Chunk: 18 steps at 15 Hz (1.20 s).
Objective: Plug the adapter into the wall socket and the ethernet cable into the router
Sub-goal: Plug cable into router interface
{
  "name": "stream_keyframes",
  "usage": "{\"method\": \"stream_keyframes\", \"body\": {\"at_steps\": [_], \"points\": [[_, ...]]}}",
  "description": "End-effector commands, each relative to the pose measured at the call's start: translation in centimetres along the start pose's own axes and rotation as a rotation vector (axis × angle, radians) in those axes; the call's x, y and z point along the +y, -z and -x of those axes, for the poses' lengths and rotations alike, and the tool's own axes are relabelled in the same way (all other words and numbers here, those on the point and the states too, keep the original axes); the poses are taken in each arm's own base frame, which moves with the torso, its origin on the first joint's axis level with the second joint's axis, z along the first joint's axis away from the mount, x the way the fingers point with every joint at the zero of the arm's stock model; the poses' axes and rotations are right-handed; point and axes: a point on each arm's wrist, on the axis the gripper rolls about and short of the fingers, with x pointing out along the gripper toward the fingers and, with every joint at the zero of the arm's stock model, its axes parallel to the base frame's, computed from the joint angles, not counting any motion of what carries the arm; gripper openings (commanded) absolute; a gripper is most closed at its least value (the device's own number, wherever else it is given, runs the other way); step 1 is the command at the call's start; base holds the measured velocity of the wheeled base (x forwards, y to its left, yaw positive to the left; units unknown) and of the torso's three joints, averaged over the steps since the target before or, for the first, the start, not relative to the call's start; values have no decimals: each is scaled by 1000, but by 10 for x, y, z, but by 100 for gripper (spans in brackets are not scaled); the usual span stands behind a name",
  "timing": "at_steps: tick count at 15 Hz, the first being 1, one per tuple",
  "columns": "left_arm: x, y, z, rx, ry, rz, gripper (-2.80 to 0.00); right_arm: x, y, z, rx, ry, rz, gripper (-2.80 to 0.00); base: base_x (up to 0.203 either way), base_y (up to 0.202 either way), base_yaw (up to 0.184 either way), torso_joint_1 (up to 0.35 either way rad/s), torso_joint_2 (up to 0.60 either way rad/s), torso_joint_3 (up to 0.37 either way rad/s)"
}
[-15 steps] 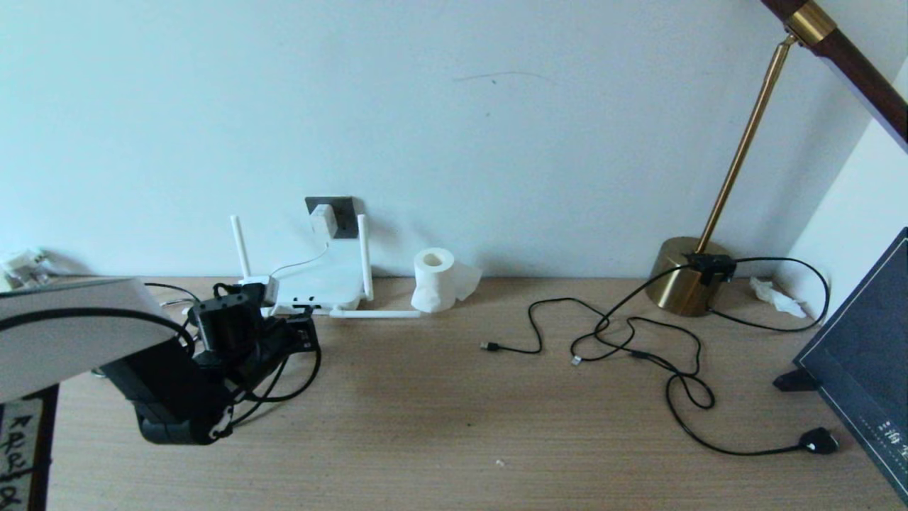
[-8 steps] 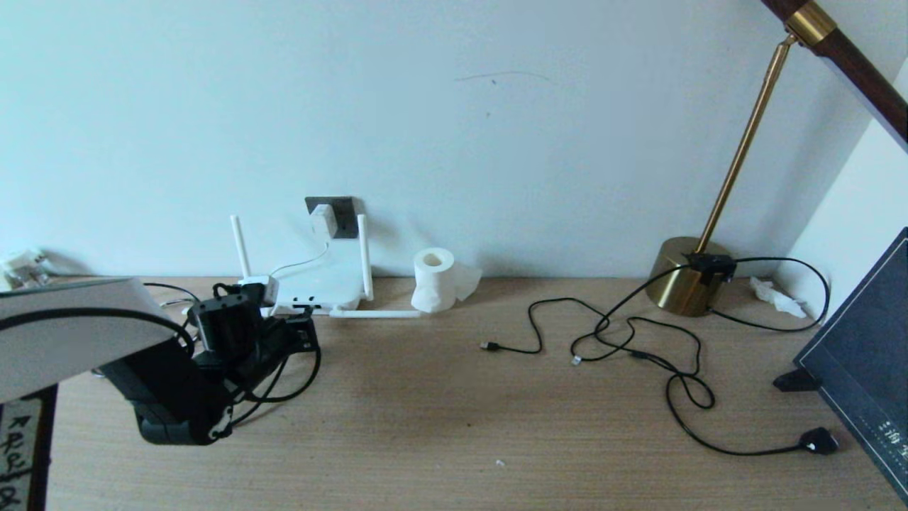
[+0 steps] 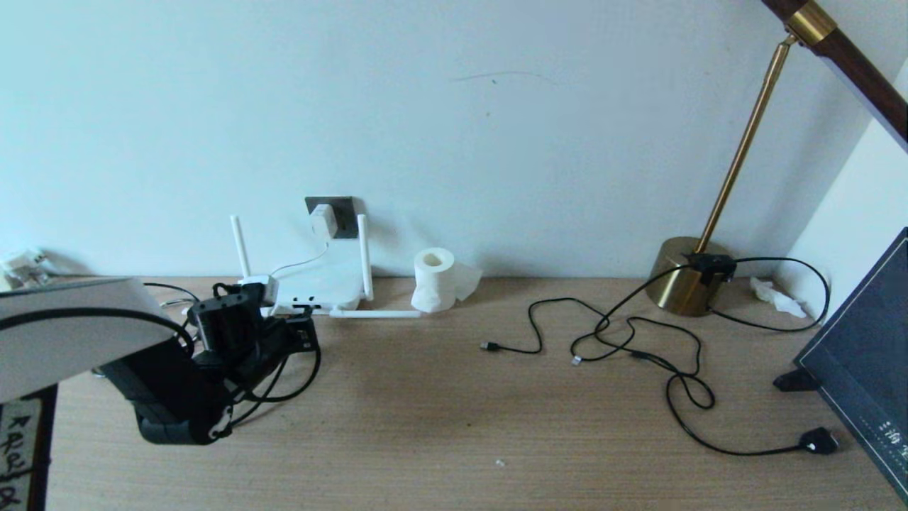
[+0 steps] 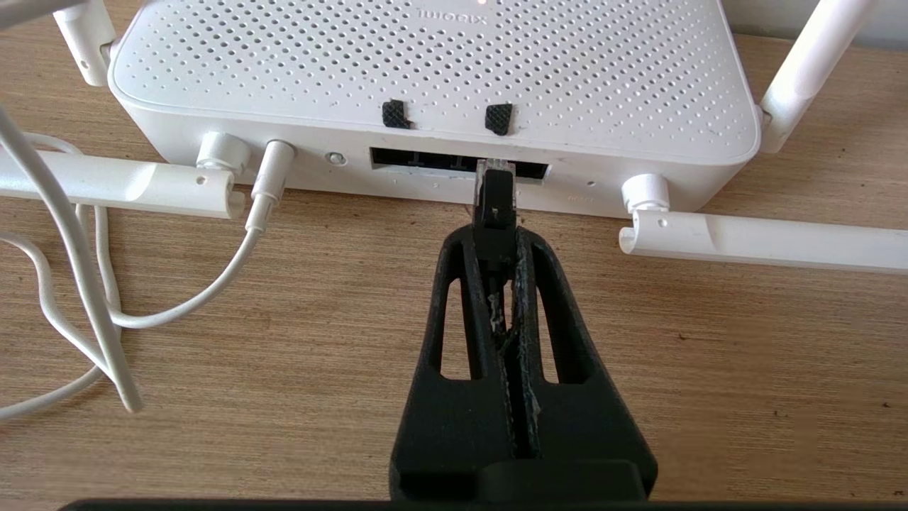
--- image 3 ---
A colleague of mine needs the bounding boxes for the white power adapter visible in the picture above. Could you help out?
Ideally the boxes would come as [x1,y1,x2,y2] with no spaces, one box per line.
[310,204,338,239]

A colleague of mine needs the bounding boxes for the white router with antennas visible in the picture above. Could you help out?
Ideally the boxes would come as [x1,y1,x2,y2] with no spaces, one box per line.
[231,213,421,319]

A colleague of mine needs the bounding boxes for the white toilet paper roll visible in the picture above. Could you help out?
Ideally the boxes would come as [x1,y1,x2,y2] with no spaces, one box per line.
[410,248,483,314]

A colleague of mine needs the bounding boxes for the clear plastic wrapper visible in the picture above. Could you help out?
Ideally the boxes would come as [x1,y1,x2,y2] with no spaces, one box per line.
[0,248,54,290]

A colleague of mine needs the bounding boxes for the brass desk lamp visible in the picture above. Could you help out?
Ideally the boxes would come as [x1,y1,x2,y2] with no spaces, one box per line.
[647,0,908,318]

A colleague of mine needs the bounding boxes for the crumpled white tissue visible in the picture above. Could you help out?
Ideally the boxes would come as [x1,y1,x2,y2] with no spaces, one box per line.
[751,278,808,319]

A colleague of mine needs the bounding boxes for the black braided left wrist cable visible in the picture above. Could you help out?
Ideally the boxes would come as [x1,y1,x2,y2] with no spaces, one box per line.
[213,282,323,428]

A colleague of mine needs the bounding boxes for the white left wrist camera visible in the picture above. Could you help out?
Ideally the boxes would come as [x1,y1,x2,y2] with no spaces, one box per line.
[238,275,280,306]

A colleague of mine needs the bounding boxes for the grey wall socket plate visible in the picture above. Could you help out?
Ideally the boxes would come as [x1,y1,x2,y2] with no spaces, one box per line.
[305,197,358,239]

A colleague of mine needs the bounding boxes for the thin black usb cable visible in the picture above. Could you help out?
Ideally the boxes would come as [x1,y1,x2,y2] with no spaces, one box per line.
[481,297,716,411]

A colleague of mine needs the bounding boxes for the black cables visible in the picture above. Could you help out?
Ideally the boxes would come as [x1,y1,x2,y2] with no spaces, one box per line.
[570,255,839,456]

